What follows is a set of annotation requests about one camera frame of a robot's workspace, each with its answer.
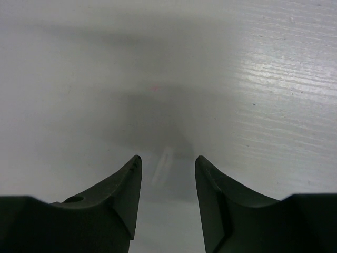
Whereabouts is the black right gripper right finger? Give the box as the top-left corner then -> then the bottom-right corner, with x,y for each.
195,156 -> 336,252

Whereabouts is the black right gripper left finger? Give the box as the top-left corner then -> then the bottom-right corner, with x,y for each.
1,155 -> 142,252

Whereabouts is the clear pen cap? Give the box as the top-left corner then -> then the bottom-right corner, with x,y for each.
151,147 -> 174,186

